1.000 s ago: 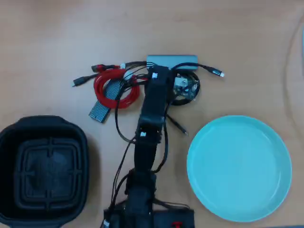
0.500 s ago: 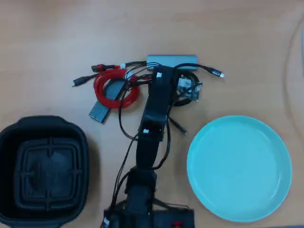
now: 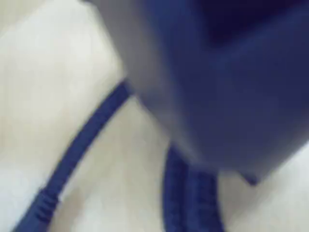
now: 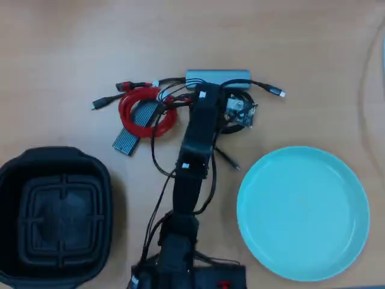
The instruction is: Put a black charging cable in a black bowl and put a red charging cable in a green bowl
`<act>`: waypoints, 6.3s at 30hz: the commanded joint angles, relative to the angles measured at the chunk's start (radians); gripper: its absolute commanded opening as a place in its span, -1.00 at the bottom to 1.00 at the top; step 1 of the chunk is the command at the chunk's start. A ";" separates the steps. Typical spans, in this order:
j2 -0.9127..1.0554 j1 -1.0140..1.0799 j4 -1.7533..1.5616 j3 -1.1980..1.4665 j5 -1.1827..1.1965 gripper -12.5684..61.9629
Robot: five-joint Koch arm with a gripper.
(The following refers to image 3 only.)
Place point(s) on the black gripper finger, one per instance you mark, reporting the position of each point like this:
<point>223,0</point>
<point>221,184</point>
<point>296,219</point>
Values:
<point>217,84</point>

